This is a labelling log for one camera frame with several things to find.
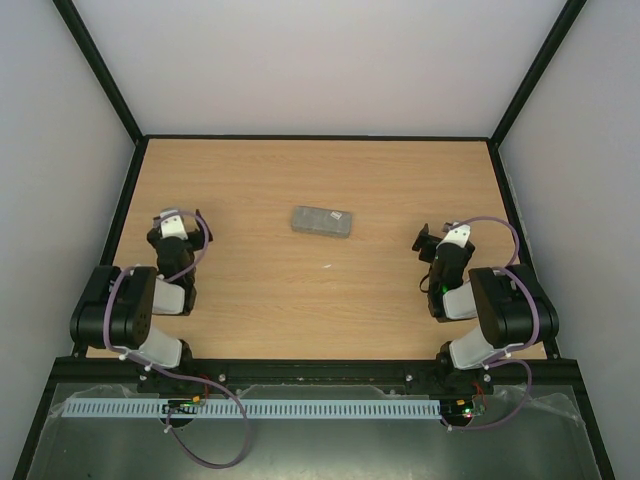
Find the grey glasses case green lining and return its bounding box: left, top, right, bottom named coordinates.
left=291, top=206, right=353, bottom=239

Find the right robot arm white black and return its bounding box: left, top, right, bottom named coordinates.
left=412, top=219, right=559, bottom=392

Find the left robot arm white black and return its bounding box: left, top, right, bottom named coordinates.
left=70, top=209, right=213, bottom=370

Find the right controller board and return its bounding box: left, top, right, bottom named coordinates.
left=443, top=396, right=488, bottom=419

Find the controller board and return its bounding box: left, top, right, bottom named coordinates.
left=159, top=396, right=208, bottom=415
left=443, top=396, right=488, bottom=419

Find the left controller board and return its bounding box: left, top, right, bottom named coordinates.
left=159, top=396, right=208, bottom=415

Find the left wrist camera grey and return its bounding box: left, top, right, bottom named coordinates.
left=152, top=209, right=188, bottom=240

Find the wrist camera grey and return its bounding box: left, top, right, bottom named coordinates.
left=441, top=222, right=471, bottom=248
left=152, top=209, right=188, bottom=240

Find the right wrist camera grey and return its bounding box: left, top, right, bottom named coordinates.
left=441, top=222, right=471, bottom=248

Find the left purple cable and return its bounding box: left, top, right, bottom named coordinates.
left=102, top=211, right=251, bottom=470

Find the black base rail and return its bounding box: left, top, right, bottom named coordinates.
left=49, top=355, right=581, bottom=396

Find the black aluminium frame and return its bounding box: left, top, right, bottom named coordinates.
left=13, top=0, right=586, bottom=479

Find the light blue slotted cable duct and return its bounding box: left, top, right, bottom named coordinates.
left=61, top=398, right=441, bottom=420

